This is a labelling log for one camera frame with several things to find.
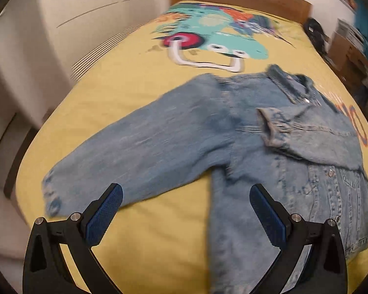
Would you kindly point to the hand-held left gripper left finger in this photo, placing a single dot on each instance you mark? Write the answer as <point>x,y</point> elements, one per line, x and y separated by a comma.
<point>105,211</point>

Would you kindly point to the yellow printed blanket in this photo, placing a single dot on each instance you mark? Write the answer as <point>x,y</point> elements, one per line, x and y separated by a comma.
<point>110,98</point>

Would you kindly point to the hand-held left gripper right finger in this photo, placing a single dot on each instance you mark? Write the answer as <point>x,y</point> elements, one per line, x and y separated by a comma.
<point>268,214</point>

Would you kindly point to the white printer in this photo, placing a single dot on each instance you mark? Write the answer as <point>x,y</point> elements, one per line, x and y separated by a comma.
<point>352,33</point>

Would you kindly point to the wooden cabinet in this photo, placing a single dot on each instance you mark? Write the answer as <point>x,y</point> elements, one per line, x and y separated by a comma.
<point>346,58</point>

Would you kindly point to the white wardrobe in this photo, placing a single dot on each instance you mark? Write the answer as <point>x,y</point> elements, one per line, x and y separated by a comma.
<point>79,12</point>

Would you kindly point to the blue denim jacket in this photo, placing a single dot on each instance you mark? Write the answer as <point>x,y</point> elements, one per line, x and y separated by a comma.
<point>187,134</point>

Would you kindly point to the black backpack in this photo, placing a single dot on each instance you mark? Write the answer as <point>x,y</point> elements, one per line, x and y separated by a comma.
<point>316,32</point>

